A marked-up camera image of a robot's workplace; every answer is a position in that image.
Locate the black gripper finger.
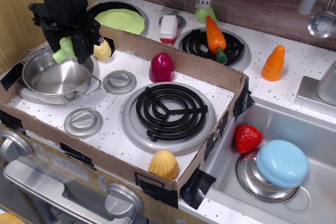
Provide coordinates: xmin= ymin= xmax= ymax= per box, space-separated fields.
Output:
xmin=72 ymin=34 xmax=101 ymax=64
xmin=41 ymin=23 xmax=69 ymax=52

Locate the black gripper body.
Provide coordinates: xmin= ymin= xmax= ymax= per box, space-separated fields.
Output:
xmin=29 ymin=0 xmax=100 ymax=39

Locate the green toy broccoli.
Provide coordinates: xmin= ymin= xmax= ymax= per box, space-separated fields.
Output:
xmin=52 ymin=37 xmax=77 ymax=63

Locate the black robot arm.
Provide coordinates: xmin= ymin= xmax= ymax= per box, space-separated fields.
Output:
xmin=28 ymin=0 xmax=102 ymax=64

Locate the steel cooking pot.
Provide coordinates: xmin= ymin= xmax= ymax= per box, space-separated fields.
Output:
xmin=19 ymin=47 xmax=102 ymax=104

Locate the yellow toy potato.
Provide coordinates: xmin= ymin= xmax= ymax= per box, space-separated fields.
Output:
xmin=93 ymin=40 xmax=112 ymax=60

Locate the back left black burner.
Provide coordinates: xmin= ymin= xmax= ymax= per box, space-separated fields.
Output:
xmin=88 ymin=2 xmax=149 ymax=35

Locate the black burner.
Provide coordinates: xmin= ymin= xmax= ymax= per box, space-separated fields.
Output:
xmin=88 ymin=2 xmax=149 ymax=35
xmin=174 ymin=28 xmax=251 ymax=71
xmin=122 ymin=82 xmax=217 ymax=156

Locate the green plastic plate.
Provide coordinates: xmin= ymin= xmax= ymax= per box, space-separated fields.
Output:
xmin=95 ymin=8 xmax=145 ymax=35

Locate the upper silver stove knob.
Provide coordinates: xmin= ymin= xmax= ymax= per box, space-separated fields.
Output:
xmin=103 ymin=70 xmax=137 ymax=95

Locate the silver stove knob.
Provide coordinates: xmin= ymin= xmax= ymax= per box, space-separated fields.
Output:
xmin=64 ymin=108 xmax=103 ymax=138
xmin=103 ymin=70 xmax=137 ymax=95

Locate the lower silver stove knob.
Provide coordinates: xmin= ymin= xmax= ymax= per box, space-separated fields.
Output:
xmin=64 ymin=108 xmax=103 ymax=138

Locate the dark red toy vegetable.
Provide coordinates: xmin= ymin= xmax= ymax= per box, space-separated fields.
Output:
xmin=149 ymin=52 xmax=174 ymax=83

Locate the back right black burner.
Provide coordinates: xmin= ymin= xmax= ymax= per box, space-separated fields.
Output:
xmin=174 ymin=28 xmax=251 ymax=71

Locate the front right black burner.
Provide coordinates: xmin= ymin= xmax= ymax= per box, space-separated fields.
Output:
xmin=122 ymin=82 xmax=217 ymax=156

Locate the left front oven knob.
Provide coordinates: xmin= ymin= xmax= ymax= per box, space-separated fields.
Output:
xmin=1 ymin=130 xmax=34 ymax=162

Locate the oven knob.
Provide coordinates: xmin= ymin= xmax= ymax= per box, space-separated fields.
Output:
xmin=104 ymin=183 xmax=143 ymax=219
xmin=1 ymin=130 xmax=34 ymax=162

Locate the green toy pear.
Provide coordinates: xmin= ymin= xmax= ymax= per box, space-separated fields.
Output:
xmin=195 ymin=6 xmax=217 ymax=23

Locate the orange toy carrot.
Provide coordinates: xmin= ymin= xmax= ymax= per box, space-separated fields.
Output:
xmin=206 ymin=16 xmax=228 ymax=64

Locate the yellow toy corn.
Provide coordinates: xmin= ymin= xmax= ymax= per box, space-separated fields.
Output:
xmin=148 ymin=150 xmax=179 ymax=180

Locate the right front oven knob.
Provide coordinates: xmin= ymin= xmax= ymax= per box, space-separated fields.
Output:
xmin=104 ymin=183 xmax=143 ymax=219

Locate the orange object bottom left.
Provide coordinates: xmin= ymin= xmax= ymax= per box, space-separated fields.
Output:
xmin=0 ymin=212 xmax=23 ymax=224

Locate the red toy strawberry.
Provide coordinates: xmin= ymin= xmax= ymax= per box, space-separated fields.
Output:
xmin=235 ymin=124 xmax=263 ymax=153

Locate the orange toy cone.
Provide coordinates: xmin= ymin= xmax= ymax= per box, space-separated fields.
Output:
xmin=261 ymin=45 xmax=286 ymax=81

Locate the steel bowl in sink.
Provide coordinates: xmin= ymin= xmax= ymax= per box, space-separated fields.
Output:
xmin=236 ymin=148 xmax=298 ymax=204

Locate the light blue plastic bowl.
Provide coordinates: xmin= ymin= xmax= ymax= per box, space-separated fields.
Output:
xmin=256 ymin=140 xmax=309 ymax=188

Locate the hanging steel ladle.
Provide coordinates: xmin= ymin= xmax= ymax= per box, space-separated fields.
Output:
xmin=308 ymin=0 xmax=335 ymax=38

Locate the steel sink basin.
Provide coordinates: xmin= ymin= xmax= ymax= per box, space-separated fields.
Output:
xmin=203 ymin=100 xmax=335 ymax=223

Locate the oven door handle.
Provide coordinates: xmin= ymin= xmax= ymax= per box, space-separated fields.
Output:
xmin=3 ymin=160 xmax=116 ymax=222

